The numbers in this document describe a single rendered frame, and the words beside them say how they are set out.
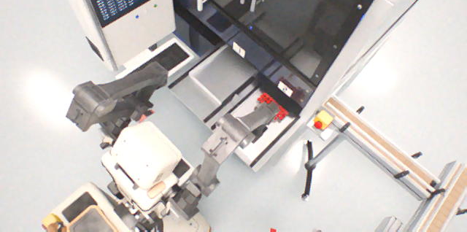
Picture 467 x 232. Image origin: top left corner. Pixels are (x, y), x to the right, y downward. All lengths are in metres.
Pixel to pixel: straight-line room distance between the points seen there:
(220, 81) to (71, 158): 1.41
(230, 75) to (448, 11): 2.99
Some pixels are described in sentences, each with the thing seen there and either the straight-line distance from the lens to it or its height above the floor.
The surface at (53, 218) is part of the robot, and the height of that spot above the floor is 0.92.
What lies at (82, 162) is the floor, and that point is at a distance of 2.75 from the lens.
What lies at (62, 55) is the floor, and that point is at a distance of 3.26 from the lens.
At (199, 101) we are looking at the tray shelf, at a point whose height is 0.88.
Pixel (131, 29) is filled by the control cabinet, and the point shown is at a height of 1.04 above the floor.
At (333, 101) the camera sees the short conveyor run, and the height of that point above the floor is 0.93.
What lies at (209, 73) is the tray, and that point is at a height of 0.88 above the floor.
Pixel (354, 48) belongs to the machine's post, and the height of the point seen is 1.56.
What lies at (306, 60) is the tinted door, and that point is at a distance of 1.50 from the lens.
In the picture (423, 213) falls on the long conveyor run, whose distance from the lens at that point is 1.90.
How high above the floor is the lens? 2.49
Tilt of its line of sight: 63 degrees down
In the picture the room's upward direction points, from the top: 11 degrees clockwise
